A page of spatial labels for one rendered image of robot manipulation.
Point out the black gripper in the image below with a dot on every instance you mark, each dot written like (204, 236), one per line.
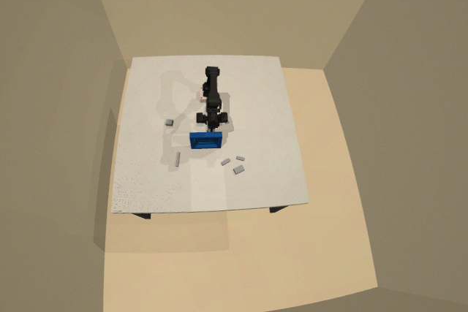
(222, 118)

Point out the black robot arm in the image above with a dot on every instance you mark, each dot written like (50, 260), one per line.
(213, 101)

